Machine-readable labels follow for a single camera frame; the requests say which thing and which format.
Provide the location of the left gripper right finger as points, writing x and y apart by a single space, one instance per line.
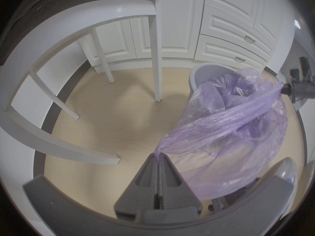
172 181

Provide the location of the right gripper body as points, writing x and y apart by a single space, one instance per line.
304 91

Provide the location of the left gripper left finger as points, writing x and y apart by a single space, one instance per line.
145 178

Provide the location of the purple plastic bag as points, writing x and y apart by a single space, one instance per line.
233 131

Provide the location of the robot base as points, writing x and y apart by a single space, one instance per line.
288 166

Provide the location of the white trash bin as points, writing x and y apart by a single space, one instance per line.
209 70

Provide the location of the ceiling light panel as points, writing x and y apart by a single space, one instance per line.
298 24

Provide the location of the grey padded white chair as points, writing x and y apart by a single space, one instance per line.
73 11

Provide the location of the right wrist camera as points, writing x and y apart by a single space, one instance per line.
294 75

